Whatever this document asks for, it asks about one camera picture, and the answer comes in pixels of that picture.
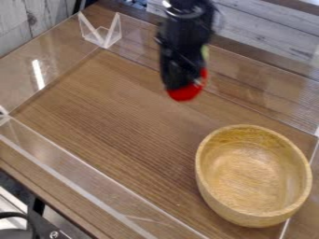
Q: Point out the clear acrylic front wall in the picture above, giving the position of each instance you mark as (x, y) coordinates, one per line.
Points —
(103, 207)

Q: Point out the oval wooden bowl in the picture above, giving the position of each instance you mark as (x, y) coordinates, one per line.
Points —
(253, 174)

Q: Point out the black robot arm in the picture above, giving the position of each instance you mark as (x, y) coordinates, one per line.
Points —
(185, 4)

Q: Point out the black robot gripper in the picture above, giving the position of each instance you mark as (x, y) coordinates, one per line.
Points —
(184, 33)

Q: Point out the black table leg frame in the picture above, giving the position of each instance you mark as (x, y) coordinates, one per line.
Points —
(46, 229)

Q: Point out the red plush strawberry toy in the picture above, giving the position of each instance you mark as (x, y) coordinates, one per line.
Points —
(192, 91)

